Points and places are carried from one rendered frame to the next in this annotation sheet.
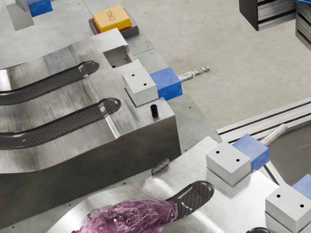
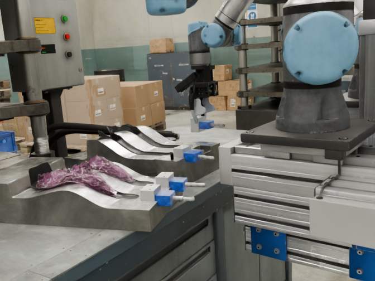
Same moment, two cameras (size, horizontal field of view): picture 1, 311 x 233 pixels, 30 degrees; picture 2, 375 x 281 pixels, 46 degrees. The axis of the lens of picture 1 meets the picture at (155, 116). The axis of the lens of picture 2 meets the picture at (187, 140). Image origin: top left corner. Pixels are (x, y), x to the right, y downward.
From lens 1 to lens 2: 1.04 m
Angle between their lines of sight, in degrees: 52
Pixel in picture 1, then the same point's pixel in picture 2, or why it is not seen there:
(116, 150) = (152, 166)
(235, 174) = (158, 179)
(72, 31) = not seen: hidden behind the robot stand
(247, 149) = (177, 179)
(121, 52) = (207, 149)
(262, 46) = not seen: outside the picture
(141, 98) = (175, 152)
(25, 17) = (196, 127)
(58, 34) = not seen: hidden behind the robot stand
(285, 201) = (149, 187)
